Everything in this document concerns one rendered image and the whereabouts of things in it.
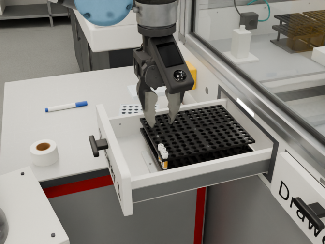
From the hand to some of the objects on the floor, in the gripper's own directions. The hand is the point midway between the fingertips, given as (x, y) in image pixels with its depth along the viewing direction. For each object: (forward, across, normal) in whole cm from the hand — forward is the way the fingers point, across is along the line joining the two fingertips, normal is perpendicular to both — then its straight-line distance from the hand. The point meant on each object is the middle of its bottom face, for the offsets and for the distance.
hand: (162, 122), depth 77 cm
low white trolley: (+97, +8, -48) cm, 108 cm away
